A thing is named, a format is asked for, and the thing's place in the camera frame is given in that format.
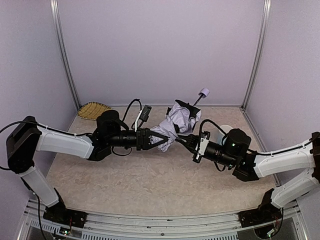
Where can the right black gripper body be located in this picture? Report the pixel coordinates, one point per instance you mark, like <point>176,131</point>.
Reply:
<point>191,141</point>

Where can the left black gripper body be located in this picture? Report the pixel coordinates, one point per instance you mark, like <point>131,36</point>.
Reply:
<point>143,139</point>

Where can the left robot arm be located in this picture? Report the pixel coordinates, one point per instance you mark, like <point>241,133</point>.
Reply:
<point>29,137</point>

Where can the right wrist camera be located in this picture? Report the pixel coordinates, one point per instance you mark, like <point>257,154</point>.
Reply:
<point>202,146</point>

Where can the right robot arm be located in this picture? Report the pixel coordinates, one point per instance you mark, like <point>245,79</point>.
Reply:
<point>249,165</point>

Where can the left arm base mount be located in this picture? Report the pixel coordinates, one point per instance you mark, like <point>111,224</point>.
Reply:
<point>69,217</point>

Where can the front aluminium rail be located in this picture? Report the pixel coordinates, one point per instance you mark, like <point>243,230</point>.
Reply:
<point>111,226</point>

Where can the aluminium frame post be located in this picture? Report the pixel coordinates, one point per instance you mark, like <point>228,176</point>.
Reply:
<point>63,52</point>
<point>258,53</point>

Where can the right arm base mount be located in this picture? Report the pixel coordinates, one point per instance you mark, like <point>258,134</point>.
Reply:
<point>254,217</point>

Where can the lavender folding umbrella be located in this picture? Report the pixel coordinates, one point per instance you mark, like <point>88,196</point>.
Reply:
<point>180,119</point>

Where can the light blue mug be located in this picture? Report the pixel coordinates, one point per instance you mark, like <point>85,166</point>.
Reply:
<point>224,129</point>

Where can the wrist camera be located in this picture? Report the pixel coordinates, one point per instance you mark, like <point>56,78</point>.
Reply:
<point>202,146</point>
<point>142,117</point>

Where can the left aluminium frame post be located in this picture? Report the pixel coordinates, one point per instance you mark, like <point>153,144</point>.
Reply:
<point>63,52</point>

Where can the yellow woven mat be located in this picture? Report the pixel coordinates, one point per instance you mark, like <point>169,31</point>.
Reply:
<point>92,110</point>

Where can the right aluminium frame post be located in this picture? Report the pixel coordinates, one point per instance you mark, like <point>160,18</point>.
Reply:
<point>258,53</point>

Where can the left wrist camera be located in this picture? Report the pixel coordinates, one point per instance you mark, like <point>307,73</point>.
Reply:
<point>142,117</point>

